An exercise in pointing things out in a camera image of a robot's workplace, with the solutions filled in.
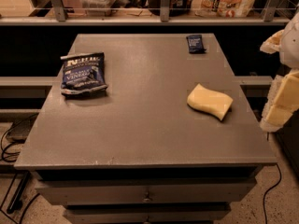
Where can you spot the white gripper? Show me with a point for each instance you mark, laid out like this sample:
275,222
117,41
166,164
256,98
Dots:
291,44

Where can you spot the yellow sponge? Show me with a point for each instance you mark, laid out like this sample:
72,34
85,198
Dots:
212,102

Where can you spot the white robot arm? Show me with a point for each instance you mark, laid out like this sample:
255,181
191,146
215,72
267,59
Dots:
289,46

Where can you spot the colourful snack bag on shelf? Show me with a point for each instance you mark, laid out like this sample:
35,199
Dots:
223,8

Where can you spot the blue chip bag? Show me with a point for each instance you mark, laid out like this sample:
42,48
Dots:
83,73

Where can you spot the small dark blue snack packet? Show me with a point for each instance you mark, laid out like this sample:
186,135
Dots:
195,44

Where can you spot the clear plastic container on shelf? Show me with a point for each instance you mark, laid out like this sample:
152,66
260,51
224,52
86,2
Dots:
97,7

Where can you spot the upper grey drawer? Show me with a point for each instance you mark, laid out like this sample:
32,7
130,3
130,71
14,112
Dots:
102,192

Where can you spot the grey drawer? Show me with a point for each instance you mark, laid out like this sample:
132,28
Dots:
102,192
142,216

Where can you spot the lower grey drawer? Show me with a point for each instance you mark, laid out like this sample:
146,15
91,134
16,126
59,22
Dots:
142,216

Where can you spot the dark power adapter on floor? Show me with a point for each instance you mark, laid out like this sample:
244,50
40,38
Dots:
19,131

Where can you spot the grey metal shelf rail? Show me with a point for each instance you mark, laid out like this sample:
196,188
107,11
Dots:
132,12

